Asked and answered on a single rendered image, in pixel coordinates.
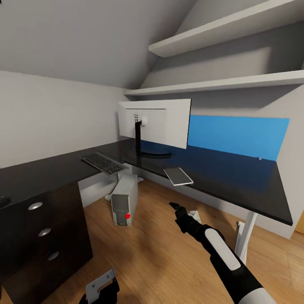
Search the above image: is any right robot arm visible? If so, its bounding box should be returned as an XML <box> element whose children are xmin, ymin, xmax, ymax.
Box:
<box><xmin>169</xmin><ymin>202</ymin><xmax>277</xmax><ymax>304</ymax></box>

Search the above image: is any desktop computer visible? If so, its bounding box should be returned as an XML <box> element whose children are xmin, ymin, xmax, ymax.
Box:
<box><xmin>111</xmin><ymin>174</ymin><xmax>138</xmax><ymax>226</ymax></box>

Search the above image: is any keyboard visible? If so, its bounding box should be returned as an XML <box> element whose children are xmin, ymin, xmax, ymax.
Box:
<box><xmin>80</xmin><ymin>152</ymin><xmax>129</xmax><ymax>176</ymax></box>

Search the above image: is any notebook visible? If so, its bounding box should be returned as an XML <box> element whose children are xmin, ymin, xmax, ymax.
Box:
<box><xmin>164</xmin><ymin>168</ymin><xmax>193</xmax><ymax>186</ymax></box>

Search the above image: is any monitor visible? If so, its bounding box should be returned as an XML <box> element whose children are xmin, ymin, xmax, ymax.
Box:
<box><xmin>117</xmin><ymin>99</ymin><xmax>192</xmax><ymax>157</ymax></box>

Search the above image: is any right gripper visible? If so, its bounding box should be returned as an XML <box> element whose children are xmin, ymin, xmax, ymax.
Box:
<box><xmin>169</xmin><ymin>202</ymin><xmax>196</xmax><ymax>235</ymax></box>

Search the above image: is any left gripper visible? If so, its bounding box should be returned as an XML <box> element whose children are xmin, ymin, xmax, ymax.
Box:
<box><xmin>79</xmin><ymin>277</ymin><xmax>120</xmax><ymax>304</ymax></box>

